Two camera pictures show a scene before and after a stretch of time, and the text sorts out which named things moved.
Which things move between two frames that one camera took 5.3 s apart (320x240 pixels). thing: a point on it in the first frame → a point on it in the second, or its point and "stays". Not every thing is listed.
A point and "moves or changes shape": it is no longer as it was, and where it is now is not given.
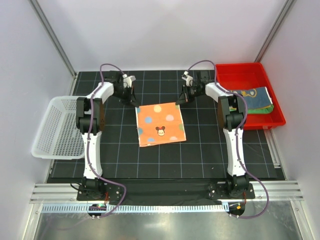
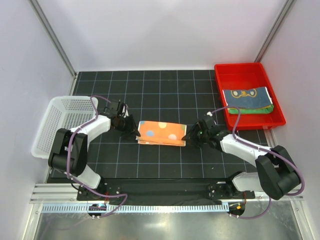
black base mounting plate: x=164 y=191 stays
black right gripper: x=182 y=98 → x=192 y=133
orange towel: x=160 y=124 moves or changes shape
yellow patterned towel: x=255 y=97 stays
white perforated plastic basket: x=58 y=137 stays
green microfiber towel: x=261 y=111 stays
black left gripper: x=131 y=98 → x=131 y=129
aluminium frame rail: x=62 y=198 stays
